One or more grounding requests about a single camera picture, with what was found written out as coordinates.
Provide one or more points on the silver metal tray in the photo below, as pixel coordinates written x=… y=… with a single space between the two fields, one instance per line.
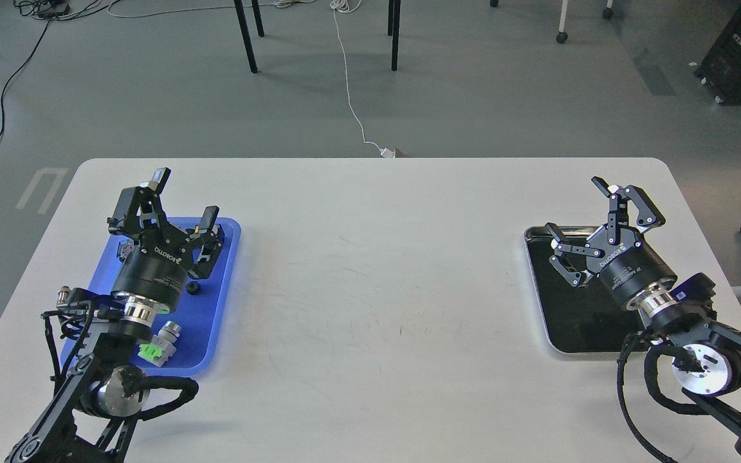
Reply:
x=577 y=321

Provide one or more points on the black table leg right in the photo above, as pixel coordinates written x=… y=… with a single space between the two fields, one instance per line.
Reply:
x=393 y=28

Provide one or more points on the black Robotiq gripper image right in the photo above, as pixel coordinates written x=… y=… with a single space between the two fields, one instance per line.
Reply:
x=618 y=254

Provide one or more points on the white chair base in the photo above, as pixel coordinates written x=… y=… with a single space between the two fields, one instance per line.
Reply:
x=560 y=24

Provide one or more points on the black Robotiq gripper image left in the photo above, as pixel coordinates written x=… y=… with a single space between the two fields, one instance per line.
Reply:
x=165 y=257

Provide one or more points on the green and grey switch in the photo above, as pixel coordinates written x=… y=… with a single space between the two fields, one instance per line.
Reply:
x=162 y=346

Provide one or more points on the small black gear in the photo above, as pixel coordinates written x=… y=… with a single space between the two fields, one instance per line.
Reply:
x=193 y=288

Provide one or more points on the blue plastic tray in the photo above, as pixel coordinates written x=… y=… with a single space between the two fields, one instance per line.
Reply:
x=200 y=316

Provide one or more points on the black table leg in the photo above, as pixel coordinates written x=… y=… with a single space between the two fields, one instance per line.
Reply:
x=245 y=32
x=393 y=28

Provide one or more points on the black table leg left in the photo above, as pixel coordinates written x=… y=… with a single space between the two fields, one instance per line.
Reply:
x=245 y=32

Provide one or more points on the yellow push button switch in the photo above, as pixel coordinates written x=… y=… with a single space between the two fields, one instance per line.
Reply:
x=124 y=249

